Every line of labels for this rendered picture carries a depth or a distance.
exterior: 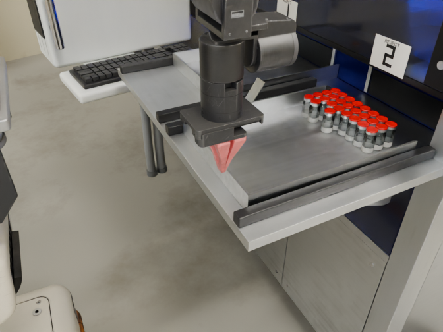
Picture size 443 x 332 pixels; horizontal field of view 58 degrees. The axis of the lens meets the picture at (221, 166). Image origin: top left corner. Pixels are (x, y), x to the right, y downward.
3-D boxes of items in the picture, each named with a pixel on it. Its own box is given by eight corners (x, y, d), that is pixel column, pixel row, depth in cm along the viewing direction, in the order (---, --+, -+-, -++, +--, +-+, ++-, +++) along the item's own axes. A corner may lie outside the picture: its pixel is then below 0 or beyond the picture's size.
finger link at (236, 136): (245, 178, 60) (248, 123, 54) (202, 192, 57) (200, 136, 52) (225, 155, 65) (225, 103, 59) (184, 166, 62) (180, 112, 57)
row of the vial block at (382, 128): (324, 108, 88) (327, 89, 85) (384, 149, 75) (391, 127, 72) (316, 110, 87) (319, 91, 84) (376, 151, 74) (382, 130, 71)
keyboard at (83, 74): (183, 47, 141) (183, 41, 139) (205, 60, 131) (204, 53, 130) (69, 73, 123) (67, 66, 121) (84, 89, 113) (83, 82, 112)
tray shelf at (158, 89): (270, 47, 125) (270, 41, 124) (473, 164, 75) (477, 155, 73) (118, 75, 108) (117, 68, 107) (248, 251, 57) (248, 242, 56)
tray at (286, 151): (322, 99, 92) (324, 85, 90) (412, 157, 73) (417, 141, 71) (183, 133, 80) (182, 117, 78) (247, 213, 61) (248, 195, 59)
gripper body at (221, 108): (264, 126, 56) (268, 76, 52) (197, 143, 53) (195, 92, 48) (242, 107, 61) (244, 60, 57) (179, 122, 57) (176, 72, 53)
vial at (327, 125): (327, 126, 81) (331, 106, 79) (334, 132, 80) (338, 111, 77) (318, 129, 80) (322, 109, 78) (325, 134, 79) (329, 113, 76)
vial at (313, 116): (314, 117, 85) (316, 97, 82) (320, 122, 83) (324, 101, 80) (305, 119, 84) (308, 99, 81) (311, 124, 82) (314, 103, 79)
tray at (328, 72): (279, 45, 121) (281, 34, 119) (337, 77, 102) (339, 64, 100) (173, 65, 108) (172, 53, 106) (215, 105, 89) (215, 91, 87)
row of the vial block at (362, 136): (316, 110, 87) (319, 91, 84) (375, 151, 74) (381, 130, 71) (307, 112, 86) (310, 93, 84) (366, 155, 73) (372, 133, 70)
